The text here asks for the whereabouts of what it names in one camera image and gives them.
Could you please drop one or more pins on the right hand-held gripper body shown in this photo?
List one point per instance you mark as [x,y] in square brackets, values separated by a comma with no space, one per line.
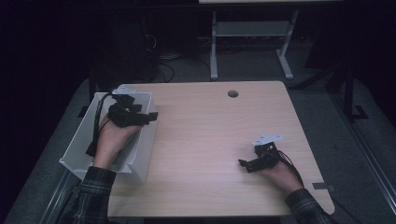
[267,155]

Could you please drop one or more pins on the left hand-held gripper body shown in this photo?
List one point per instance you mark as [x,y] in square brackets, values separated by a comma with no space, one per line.
[124,116]

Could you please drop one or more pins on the white box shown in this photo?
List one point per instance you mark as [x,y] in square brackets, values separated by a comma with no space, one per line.
[146,149]

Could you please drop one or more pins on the person's right hand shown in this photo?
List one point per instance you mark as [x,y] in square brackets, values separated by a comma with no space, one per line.
[286,179]

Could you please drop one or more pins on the person's left hand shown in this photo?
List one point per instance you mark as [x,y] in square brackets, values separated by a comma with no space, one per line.
[109,144]

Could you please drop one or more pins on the black tape strip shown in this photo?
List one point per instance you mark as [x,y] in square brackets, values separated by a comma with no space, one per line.
[322,186]

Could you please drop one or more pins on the round grey table grommet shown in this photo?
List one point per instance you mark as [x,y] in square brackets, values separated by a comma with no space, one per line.
[233,93]

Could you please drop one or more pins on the aluminium floor rail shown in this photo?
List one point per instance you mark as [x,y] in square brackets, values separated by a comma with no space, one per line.
[54,205]
[367,155]

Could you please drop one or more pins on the black floor bracket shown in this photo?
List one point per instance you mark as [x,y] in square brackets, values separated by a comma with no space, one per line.
[361,113]

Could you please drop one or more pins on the grey metal desk frame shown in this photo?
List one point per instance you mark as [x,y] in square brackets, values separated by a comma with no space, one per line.
[252,28]

